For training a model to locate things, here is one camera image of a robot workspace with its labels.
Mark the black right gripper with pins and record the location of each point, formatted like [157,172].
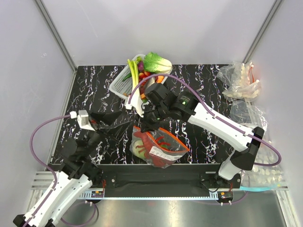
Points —
[147,126]

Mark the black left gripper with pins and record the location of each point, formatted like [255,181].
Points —
[118,131]

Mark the red toy lobster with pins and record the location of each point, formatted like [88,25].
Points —
[153,153]

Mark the round green cabbage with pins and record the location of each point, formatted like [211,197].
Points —
[138,149]

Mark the clear zip bag orange zipper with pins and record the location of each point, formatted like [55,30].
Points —
[176,148]

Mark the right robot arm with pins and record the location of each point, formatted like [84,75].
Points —
[187,108]

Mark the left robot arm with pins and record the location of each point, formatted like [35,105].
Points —
[77,172]

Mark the teal zip bag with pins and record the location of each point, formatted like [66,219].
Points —
[259,189]

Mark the grey toy fish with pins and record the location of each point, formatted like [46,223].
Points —
[150,82]

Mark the white plastic basket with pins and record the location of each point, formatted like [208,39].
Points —
[124,88]

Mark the orange carrot piece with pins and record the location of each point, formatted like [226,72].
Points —
[159,79]

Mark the red lychee cluster toy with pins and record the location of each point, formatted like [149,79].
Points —
[143,75]

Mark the green chili pepper toy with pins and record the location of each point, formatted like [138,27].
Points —
[129,75]

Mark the purple onion toy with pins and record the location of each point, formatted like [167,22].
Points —
[140,66]

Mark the napa cabbage toy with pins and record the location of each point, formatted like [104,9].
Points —
[156,64]

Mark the green leek toy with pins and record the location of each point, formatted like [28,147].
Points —
[134,72]

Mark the pile of clear bags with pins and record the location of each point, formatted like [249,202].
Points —
[241,90]

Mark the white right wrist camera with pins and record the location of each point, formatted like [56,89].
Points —
[136,104]

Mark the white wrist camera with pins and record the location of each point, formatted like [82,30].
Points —
[136,104]
[83,120]

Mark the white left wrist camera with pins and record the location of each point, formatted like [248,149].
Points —
[83,120]

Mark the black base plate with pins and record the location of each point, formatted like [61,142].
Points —
[146,174]

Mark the aluminium frame post left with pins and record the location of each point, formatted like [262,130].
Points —
[55,33]

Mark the aluminium frame post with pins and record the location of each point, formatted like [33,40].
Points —
[55,33]
[262,30]

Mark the aluminium frame post right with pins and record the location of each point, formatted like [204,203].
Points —
[262,30]

